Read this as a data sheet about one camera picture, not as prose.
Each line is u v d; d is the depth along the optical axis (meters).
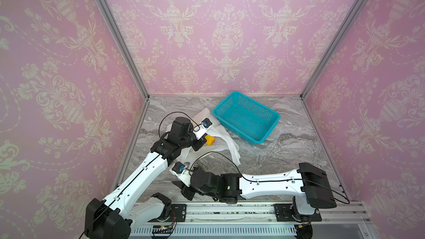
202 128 0.65
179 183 0.57
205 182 0.48
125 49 0.94
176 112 0.61
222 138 0.76
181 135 0.58
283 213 0.73
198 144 0.68
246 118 1.09
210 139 0.93
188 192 0.57
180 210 0.75
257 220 0.74
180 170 0.55
